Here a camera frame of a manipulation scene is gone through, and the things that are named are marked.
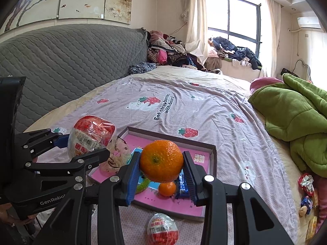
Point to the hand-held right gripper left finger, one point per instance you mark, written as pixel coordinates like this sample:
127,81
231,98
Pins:
132,181

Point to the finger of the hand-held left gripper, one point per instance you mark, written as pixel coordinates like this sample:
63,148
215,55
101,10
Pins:
61,141
76,162

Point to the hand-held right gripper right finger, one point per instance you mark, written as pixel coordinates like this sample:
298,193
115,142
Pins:
190,181

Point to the orange mandarin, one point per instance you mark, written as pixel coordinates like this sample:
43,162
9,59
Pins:
161,160
167,189

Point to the blue packaged toy egg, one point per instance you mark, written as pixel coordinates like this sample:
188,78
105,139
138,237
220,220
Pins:
86,137

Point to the beige scrunchie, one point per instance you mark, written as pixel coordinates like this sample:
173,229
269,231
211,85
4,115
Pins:
120,155

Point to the grey cardboard tray pink inside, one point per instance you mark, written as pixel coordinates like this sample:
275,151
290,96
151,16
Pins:
166,206

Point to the red packaged toy egg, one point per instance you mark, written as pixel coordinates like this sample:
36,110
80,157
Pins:
162,229

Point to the person's left hand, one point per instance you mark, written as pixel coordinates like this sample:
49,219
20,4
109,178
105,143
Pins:
5,213

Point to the strawberry printed bed sheet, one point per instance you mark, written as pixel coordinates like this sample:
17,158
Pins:
204,107

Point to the grey quilted headboard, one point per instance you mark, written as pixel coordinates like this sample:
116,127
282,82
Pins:
63,61

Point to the dark patterned cloth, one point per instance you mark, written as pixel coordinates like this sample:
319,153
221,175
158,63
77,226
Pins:
141,68

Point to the red white candy packet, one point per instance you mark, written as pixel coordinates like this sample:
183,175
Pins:
306,183

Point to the small beige snack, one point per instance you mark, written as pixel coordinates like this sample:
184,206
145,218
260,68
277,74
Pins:
303,211

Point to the small blue snack packet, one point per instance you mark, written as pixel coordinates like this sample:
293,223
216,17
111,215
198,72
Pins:
306,201

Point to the green fleece blanket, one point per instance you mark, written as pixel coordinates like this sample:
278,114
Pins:
288,112

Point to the yellow snack packet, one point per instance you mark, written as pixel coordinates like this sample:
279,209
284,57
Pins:
311,227

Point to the pile of mixed clothes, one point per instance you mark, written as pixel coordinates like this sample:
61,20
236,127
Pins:
163,51

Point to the dark clothes on windowsill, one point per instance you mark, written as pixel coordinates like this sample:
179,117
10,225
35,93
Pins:
237,53

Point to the dark bag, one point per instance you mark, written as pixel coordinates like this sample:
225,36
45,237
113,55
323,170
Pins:
290,72

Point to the cream curtain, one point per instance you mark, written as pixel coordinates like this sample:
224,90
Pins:
272,35
195,17

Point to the dark framed window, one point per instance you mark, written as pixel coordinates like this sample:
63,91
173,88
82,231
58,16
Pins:
242,17

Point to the white air conditioner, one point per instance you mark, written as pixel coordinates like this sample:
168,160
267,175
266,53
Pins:
309,22

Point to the floral wall art panel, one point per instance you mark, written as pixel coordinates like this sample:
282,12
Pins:
76,0

